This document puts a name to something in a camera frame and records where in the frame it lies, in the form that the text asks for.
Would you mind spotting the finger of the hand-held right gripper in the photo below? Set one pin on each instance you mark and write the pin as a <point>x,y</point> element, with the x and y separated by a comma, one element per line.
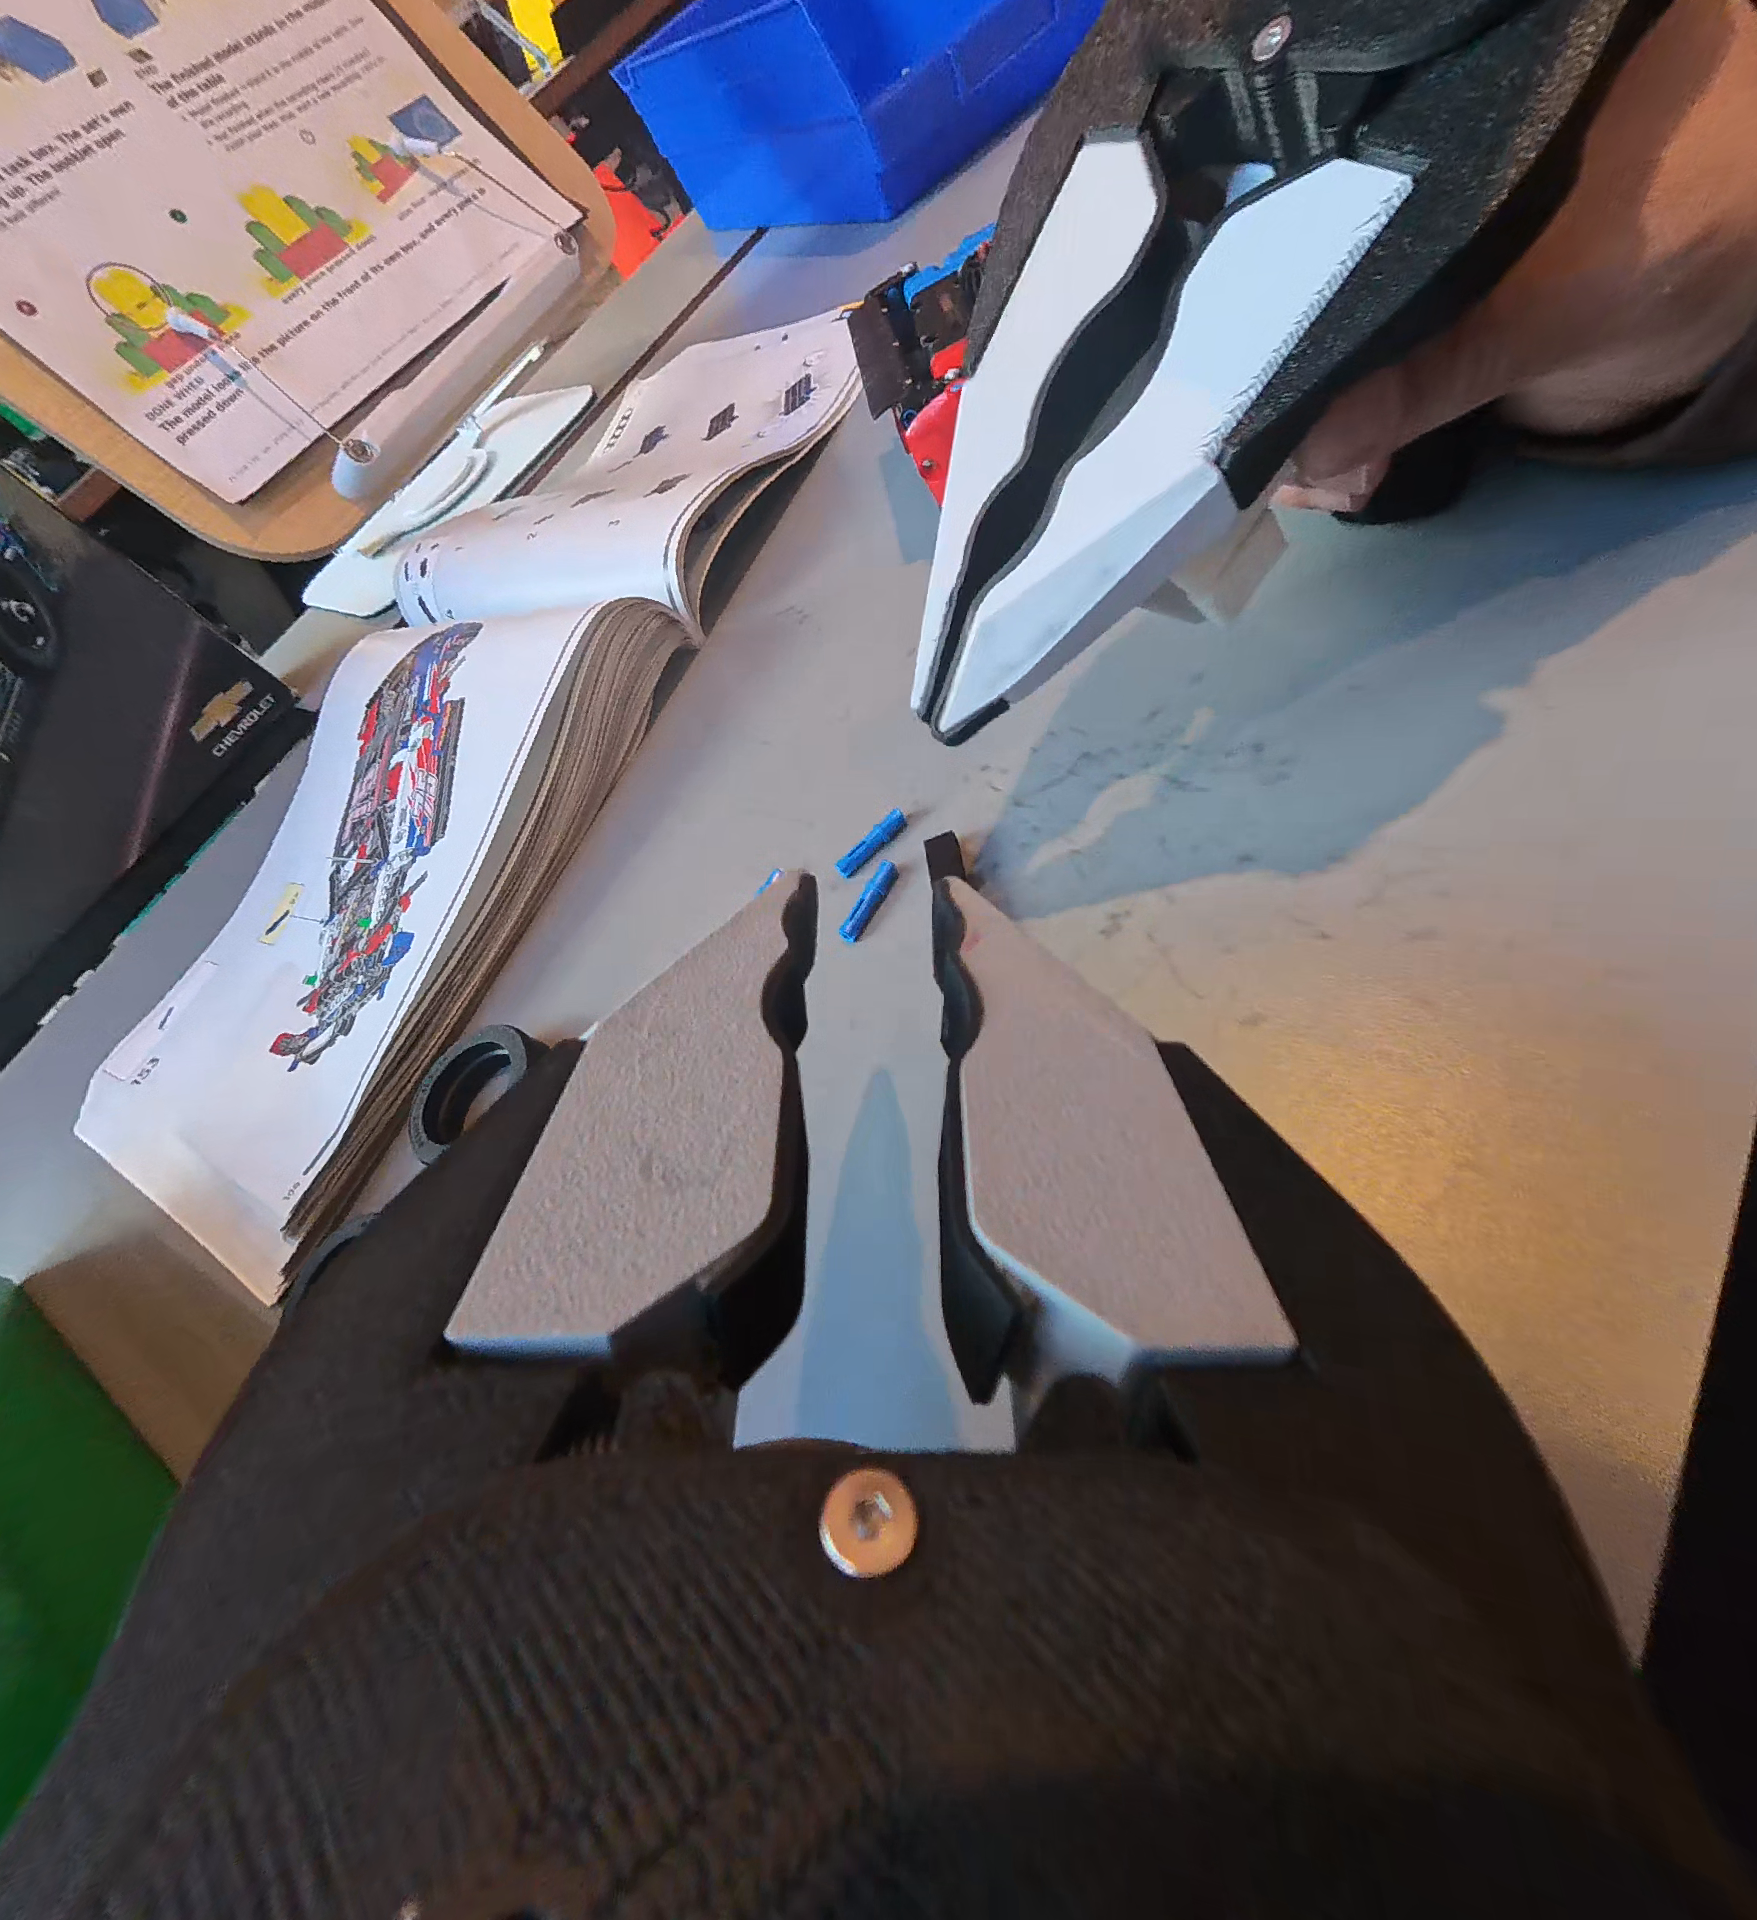
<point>1058,299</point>
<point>1193,448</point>

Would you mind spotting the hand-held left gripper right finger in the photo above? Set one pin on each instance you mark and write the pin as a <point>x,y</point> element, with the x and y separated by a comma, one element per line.
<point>1101,1185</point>

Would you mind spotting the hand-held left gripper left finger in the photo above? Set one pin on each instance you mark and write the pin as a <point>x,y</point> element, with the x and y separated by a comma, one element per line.
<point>637,1169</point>

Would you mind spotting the toy brick race car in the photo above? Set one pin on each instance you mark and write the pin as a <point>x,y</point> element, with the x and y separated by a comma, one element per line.
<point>921,346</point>

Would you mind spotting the black toy beam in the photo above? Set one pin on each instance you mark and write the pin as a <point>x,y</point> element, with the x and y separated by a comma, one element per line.
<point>944,856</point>

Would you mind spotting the green plastic bin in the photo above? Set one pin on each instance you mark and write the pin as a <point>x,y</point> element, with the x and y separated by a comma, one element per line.
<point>8,1500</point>

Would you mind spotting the grey desk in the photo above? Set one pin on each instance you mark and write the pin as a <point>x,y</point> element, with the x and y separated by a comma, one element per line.
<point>1417,898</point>

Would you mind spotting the person's right hand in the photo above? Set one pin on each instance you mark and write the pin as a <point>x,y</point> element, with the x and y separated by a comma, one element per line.
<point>1612,299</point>

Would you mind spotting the blue plastic bin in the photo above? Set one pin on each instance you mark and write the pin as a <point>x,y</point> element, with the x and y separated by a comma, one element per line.
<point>847,105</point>

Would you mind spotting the open instruction booklet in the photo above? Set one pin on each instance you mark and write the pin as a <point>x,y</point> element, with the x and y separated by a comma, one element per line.
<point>443,826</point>

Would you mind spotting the silver stand base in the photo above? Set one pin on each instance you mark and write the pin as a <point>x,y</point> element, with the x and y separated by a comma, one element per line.
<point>517,433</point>

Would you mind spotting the race car set box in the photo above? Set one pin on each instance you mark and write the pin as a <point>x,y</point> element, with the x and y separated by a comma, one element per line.
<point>111,720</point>

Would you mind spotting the wooden clipboard with instruction sheet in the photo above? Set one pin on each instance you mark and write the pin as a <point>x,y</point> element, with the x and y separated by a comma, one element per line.
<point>144,225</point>

